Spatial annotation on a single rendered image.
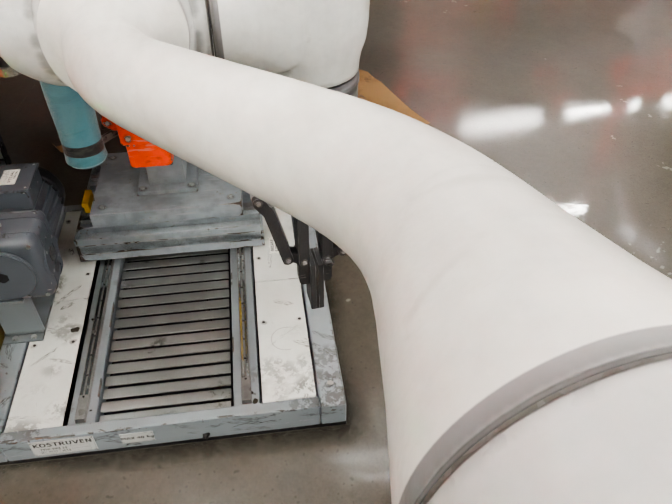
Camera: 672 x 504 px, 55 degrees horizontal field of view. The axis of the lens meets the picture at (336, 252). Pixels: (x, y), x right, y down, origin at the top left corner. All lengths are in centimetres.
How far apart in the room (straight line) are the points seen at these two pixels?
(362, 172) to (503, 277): 10
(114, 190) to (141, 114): 153
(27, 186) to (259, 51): 113
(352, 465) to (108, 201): 95
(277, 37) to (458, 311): 39
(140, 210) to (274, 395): 63
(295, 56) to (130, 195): 136
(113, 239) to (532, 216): 167
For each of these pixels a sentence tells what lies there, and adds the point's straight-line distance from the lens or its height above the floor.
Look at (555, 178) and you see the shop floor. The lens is 234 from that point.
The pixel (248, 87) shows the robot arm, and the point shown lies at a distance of 30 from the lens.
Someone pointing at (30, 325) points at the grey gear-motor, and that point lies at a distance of 173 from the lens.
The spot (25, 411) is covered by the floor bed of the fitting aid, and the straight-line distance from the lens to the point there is 160.
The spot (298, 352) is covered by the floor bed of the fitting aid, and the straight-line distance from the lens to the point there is 155.
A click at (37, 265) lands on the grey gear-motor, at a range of 152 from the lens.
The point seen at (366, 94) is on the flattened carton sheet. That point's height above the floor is 1.
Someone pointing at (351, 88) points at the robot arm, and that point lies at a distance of 57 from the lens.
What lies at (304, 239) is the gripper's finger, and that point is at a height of 83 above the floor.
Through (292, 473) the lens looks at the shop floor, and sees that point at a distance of 146.
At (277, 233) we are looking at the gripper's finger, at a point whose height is 84.
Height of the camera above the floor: 127
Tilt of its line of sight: 42 degrees down
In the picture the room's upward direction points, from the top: straight up
